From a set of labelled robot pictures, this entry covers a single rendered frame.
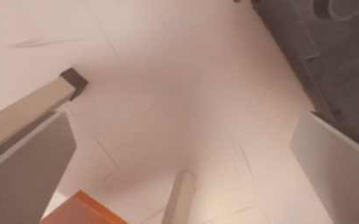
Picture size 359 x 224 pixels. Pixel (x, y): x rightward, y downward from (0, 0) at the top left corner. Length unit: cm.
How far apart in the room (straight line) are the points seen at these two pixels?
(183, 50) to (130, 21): 16
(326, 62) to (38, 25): 75
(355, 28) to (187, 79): 39
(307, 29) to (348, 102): 16
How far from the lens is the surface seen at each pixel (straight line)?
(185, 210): 73
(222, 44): 54
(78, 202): 63
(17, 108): 61
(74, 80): 71
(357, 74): 40
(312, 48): 34
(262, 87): 58
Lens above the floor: 52
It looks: 55 degrees down
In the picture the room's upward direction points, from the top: 156 degrees counter-clockwise
